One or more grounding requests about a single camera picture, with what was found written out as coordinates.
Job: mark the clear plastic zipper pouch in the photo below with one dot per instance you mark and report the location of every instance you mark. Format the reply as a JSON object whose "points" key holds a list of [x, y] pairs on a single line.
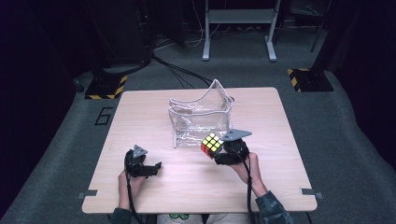
{"points": [[199, 118]]}

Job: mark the grey metal table bracket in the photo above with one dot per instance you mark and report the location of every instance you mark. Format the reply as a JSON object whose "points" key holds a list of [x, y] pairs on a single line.
{"points": [[311, 192], [87, 193]]}

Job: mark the colourful puzzle cube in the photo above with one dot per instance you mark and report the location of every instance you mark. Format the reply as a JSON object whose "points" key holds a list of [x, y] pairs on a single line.
{"points": [[212, 145]]}

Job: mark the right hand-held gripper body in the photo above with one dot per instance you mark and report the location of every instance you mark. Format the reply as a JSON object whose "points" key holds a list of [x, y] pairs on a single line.
{"points": [[238, 152]]}

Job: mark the person's left hand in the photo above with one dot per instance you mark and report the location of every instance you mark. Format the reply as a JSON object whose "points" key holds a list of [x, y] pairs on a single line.
{"points": [[135, 186]]}

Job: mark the person's right hand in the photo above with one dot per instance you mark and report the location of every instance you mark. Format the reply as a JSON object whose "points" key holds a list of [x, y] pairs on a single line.
{"points": [[249, 172]]}

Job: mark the black slanted pole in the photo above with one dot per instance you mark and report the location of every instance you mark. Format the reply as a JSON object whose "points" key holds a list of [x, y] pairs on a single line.
{"points": [[320, 28]]}

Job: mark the black yellow striped stand base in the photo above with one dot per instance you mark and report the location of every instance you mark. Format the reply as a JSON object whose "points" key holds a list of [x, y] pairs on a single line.
{"points": [[311, 80], [106, 87]]}

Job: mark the person's white trousers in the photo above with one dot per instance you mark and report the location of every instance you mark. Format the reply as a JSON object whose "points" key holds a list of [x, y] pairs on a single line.
{"points": [[202, 219]]}

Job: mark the white metal stand frame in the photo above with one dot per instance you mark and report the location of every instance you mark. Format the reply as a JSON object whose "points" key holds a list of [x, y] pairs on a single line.
{"points": [[239, 15]]}

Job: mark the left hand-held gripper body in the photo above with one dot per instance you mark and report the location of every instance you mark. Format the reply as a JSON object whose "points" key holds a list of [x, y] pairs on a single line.
{"points": [[134, 163]]}

